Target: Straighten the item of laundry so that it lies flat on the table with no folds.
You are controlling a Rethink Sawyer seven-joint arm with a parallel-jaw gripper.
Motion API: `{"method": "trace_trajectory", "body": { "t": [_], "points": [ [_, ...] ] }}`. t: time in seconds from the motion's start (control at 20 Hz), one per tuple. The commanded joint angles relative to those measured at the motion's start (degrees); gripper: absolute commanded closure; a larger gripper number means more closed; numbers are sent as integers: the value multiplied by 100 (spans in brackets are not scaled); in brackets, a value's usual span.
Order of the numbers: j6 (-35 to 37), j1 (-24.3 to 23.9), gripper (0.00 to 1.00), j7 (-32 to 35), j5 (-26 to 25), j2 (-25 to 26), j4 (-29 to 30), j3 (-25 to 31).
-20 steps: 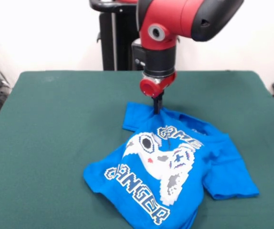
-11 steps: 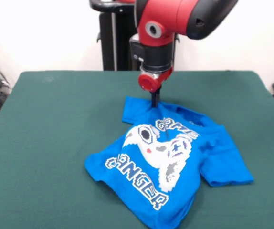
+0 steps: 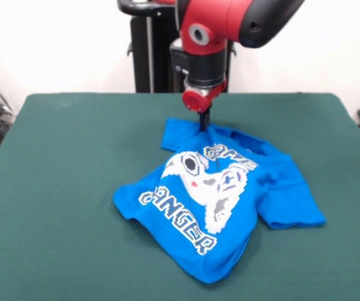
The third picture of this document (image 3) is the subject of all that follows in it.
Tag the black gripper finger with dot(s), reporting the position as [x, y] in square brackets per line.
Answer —
[208, 117]
[202, 121]

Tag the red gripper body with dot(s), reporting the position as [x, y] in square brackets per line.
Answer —
[199, 99]

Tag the blue game-controller print t-shirt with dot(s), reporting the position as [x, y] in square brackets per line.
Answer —
[280, 194]

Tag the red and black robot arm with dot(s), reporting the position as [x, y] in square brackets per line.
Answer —
[224, 25]

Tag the dark green table cloth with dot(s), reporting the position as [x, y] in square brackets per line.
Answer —
[57, 219]

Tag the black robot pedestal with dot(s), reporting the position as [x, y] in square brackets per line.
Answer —
[148, 56]

